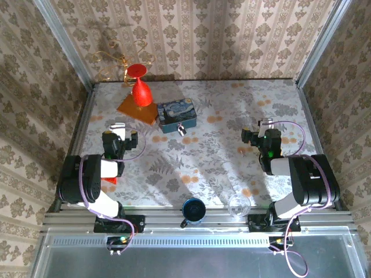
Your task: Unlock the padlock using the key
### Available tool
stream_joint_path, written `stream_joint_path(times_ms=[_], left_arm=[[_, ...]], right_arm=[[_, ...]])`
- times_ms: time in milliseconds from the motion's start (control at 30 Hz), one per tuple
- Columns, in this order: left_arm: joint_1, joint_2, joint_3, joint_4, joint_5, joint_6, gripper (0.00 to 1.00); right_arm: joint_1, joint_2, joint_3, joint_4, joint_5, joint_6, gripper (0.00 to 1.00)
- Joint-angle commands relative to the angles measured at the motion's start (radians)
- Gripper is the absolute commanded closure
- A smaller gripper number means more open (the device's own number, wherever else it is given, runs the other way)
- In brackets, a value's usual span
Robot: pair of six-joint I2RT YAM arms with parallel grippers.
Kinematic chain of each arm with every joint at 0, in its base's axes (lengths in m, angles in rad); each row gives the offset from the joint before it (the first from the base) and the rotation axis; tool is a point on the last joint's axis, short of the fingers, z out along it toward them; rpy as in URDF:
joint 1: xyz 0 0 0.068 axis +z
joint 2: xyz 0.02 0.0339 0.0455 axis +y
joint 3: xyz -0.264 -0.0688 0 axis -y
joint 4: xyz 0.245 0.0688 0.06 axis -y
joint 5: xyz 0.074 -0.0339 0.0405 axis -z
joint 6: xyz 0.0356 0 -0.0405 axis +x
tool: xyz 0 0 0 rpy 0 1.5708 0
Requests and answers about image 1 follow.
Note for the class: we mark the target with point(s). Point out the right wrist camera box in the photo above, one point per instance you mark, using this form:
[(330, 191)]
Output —
[(265, 123)]

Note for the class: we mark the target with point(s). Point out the clear glass cup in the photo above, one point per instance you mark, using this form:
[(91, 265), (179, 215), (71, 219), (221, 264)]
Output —
[(240, 206)]

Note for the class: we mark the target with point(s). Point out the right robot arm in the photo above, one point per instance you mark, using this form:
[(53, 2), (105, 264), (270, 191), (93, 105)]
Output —
[(313, 179)]

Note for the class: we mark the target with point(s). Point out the small circuit board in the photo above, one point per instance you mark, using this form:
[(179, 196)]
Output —
[(117, 241), (278, 241)]

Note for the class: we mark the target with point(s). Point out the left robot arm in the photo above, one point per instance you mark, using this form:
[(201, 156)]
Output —
[(72, 179)]

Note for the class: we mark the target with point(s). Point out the aluminium table rail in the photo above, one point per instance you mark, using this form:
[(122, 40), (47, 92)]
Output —
[(220, 223)]

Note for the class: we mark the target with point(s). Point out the red wine glass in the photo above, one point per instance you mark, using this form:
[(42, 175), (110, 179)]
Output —
[(142, 92)]

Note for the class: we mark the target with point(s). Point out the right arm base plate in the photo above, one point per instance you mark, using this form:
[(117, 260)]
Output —
[(256, 224)]

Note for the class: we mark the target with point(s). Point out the aluminium corner post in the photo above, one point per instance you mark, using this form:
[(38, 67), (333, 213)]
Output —
[(321, 43), (66, 43)]

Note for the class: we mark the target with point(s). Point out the floral tablecloth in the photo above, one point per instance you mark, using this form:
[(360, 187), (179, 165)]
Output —
[(203, 162)]

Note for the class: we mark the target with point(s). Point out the starry night tin box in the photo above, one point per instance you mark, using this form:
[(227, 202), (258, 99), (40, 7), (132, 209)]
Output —
[(174, 111)]

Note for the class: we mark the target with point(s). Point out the aluminium side rail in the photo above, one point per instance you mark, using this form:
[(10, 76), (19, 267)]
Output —
[(84, 121)]

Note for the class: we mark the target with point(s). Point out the orange wooden board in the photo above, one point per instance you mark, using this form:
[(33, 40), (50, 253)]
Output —
[(127, 107)]

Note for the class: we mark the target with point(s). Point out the perforated metal strip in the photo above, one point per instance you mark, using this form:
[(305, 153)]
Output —
[(197, 240)]

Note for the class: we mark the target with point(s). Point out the dark blue mug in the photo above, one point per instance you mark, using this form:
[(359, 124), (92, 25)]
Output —
[(193, 210)]

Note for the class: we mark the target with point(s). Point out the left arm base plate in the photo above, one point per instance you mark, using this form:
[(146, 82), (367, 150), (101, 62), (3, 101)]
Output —
[(136, 224)]

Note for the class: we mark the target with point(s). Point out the red candy wrapper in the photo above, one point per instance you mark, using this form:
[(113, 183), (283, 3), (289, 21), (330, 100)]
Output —
[(111, 180)]

